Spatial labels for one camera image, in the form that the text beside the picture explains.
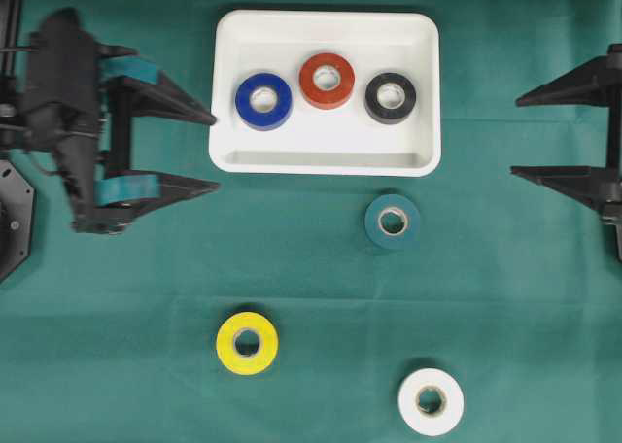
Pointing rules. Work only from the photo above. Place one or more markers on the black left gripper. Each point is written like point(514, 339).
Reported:
point(136, 87)

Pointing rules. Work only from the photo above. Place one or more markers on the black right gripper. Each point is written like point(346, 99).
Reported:
point(596, 83)

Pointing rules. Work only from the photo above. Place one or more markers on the blue tape roll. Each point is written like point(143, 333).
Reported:
point(264, 101)

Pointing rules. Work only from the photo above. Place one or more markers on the red tape roll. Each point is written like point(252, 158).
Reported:
point(326, 80)

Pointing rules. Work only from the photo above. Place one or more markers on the black tape roll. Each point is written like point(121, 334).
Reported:
point(390, 98)

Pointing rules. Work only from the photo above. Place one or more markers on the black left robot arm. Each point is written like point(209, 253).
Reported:
point(17, 195)

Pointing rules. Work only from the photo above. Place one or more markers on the white plastic tray case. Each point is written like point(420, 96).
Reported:
point(342, 141)

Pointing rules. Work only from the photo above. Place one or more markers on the teal green tape roll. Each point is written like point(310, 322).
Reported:
point(392, 222)

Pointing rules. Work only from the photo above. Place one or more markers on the yellow tape roll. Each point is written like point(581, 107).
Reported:
point(247, 343)

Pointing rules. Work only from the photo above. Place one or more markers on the white tape roll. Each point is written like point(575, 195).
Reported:
point(431, 402)

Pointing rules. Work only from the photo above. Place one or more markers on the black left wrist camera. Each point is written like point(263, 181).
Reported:
point(61, 103)

